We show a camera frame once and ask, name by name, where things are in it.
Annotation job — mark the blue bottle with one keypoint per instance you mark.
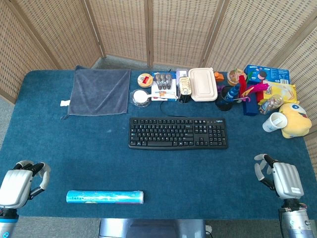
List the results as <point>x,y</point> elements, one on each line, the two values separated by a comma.
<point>232,91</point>

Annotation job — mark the small clear plastic box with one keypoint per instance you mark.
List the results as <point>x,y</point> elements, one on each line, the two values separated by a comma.
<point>182,73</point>

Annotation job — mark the black mesh pen holder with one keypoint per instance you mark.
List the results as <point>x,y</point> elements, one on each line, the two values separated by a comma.
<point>224,99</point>

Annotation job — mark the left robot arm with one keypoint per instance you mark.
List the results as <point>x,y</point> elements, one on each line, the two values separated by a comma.
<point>7,223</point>

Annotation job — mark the blister pack of metal clips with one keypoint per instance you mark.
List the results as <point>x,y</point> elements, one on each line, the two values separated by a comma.
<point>164,86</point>

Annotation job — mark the round tin with red label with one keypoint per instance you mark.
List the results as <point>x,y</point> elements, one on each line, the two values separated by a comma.
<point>145,80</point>

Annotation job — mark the white paper cup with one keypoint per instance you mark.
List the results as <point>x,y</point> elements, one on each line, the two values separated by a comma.
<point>275,122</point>

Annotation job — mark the grey microfibre towel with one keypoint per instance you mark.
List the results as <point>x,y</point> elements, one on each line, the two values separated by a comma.
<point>99,90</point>

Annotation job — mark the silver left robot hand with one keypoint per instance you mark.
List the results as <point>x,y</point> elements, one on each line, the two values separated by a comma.
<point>15,184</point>

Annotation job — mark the black computer keyboard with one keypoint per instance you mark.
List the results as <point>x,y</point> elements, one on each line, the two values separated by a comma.
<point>177,133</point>

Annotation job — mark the woven rattan folding screen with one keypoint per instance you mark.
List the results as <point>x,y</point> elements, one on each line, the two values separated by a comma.
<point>173,29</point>

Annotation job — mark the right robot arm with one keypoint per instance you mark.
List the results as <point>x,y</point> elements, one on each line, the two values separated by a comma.
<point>294,219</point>

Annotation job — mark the blue felt table mat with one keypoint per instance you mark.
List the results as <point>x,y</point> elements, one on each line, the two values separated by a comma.
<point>99,161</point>

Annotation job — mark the blue cylindrical wrap roll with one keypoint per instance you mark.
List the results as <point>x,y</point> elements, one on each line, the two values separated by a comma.
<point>105,197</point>

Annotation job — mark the colourful feather toy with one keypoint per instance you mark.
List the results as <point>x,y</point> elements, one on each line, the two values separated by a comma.
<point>250,89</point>

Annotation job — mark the yellow snack bag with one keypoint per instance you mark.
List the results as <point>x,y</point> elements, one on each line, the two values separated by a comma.
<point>281,93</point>

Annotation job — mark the clear glass jar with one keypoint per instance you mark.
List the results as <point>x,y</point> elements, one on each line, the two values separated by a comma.
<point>271,103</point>

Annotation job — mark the blue Oreo cookie box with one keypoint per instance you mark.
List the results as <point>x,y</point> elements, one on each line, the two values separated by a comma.
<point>270,74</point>

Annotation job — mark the open metal tin can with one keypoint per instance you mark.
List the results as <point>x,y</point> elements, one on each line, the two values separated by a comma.
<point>185,85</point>

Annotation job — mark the clear cup with drink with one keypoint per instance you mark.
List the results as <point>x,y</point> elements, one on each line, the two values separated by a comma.
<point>235,77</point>

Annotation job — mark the round container with white lid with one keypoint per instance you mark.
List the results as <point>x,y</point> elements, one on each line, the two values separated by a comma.
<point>140,97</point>

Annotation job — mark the small orange object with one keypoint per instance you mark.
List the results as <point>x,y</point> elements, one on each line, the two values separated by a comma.
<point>218,76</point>

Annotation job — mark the white towel label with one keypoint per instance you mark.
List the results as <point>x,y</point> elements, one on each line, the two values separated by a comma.
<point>65,103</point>

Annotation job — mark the dark blue rectangular box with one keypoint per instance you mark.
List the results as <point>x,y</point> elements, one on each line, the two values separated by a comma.
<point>250,106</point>

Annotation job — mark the yellow plush toy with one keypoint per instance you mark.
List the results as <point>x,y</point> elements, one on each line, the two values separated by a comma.
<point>296,121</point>

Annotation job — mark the beige lidded food box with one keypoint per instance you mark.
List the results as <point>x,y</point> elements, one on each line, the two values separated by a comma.
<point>202,84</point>

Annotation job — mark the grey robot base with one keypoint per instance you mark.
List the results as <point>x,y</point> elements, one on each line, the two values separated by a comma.
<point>152,228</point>

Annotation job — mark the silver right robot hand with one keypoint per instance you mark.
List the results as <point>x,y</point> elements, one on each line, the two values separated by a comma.
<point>287,178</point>

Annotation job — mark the black small container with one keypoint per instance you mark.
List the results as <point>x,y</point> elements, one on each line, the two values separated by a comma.
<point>184,98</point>

